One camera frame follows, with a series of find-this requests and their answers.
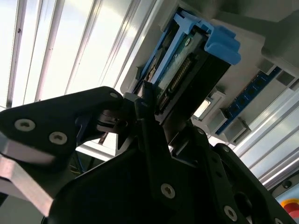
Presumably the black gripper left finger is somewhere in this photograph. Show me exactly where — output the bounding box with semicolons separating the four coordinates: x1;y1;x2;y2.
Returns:
0;80;180;207

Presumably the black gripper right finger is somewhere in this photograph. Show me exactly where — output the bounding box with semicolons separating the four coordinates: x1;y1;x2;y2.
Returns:
189;121;297;224

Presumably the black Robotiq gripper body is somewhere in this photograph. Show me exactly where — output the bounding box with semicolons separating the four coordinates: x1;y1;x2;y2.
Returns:
42;149;218;224

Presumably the hard disk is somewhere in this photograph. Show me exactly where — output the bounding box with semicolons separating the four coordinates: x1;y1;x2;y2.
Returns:
132;7;242;150

